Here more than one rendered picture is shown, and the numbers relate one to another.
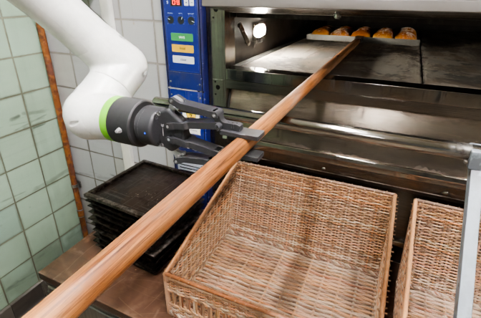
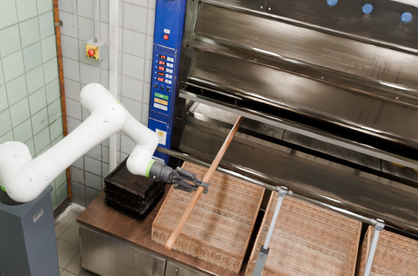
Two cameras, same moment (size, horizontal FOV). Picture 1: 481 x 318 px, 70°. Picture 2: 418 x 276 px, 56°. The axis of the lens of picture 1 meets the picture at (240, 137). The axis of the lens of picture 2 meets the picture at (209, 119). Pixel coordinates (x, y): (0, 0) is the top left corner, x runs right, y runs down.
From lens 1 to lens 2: 1.39 m
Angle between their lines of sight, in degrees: 13
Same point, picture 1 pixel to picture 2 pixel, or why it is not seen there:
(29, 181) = not seen: hidden behind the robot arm
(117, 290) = (122, 229)
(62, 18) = (134, 132)
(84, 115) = (139, 168)
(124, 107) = (157, 168)
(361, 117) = (252, 150)
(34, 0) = (126, 129)
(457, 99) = (293, 151)
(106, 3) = (114, 65)
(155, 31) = (143, 86)
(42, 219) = not seen: hidden behind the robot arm
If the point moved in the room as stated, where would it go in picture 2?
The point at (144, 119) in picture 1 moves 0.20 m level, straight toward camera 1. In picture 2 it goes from (165, 174) to (178, 203)
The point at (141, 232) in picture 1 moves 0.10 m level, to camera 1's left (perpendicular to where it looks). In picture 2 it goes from (181, 224) to (158, 224)
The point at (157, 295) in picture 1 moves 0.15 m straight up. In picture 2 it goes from (143, 232) to (145, 214)
